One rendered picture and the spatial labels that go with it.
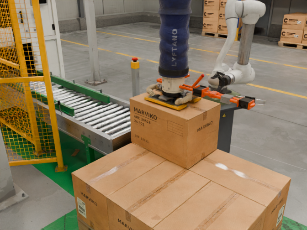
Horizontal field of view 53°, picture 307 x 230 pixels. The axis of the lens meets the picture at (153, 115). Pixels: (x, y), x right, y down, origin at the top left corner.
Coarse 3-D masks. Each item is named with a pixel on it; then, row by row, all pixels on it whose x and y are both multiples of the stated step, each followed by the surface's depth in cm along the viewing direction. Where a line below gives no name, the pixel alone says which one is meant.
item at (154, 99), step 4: (148, 96) 239; (152, 96) 239; (156, 96) 235; (152, 100) 234; (156, 100) 232; (160, 100) 231; (164, 100) 231; (168, 100) 231; (172, 100) 226; (160, 104) 230; (164, 104) 227; (168, 104) 225; (172, 104) 224; (180, 104) 224; (184, 104) 225; (172, 108) 223; (176, 108) 220; (180, 108) 220
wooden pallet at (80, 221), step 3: (78, 219) 237; (81, 219) 234; (78, 222) 239; (81, 222) 235; (84, 222) 231; (78, 225) 241; (81, 225) 237; (84, 225) 233; (87, 225) 229; (279, 225) 226; (81, 228) 238; (84, 228) 235; (87, 228) 231; (90, 228) 227; (279, 228) 228
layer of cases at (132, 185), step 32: (96, 160) 236; (128, 160) 235; (160, 160) 235; (224, 160) 234; (96, 192) 203; (128, 192) 200; (160, 192) 200; (192, 192) 200; (224, 192) 200; (256, 192) 199; (96, 224) 218; (128, 224) 188; (160, 224) 174; (192, 224) 174; (224, 224) 174; (256, 224) 180
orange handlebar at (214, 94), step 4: (188, 76) 252; (156, 80) 242; (160, 80) 239; (184, 84) 229; (184, 88) 224; (188, 88) 222; (204, 92) 214; (208, 92) 216; (212, 92) 212; (216, 92) 212; (208, 96) 212; (212, 96) 210; (216, 96) 208; (220, 96) 206; (232, 100) 200; (236, 100) 199; (252, 104) 193
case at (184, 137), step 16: (144, 96) 249; (144, 112) 238; (160, 112) 225; (176, 112) 219; (192, 112) 219; (208, 112) 224; (144, 128) 244; (160, 128) 230; (176, 128) 218; (192, 128) 214; (208, 128) 230; (144, 144) 250; (160, 144) 236; (176, 144) 223; (192, 144) 220; (208, 144) 237; (176, 160) 228; (192, 160) 227
